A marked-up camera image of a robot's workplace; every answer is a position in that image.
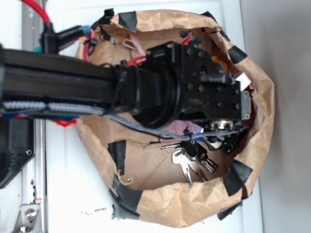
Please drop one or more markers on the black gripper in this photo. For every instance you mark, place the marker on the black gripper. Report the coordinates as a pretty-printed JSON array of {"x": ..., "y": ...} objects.
[{"x": 193, "y": 87}]

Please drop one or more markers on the silver keys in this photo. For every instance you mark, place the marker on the silver keys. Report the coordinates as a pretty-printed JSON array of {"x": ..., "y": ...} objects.
[{"x": 191, "y": 156}]

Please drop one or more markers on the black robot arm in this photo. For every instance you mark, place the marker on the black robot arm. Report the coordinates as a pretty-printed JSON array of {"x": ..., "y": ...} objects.
[{"x": 60, "y": 87}]

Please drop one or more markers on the yellow rubber duck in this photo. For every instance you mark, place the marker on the yellow rubber duck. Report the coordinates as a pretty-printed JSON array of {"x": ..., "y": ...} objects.
[{"x": 219, "y": 63}]

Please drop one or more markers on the pink plush toy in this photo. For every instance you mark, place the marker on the pink plush toy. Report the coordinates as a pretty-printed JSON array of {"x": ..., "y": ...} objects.
[{"x": 134, "y": 44}]

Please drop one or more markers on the brown paper bag tray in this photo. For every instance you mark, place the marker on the brown paper bag tray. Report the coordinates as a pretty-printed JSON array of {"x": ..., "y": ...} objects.
[{"x": 139, "y": 175}]

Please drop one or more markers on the aluminium rail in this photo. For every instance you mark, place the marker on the aluminium rail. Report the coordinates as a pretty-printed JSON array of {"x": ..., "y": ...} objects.
[{"x": 34, "y": 173}]

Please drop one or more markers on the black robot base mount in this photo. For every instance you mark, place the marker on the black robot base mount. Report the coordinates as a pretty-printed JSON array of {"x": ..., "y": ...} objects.
[{"x": 16, "y": 147}]

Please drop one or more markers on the metal corner bracket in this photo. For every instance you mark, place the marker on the metal corner bracket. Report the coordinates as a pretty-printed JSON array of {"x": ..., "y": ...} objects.
[{"x": 29, "y": 219}]

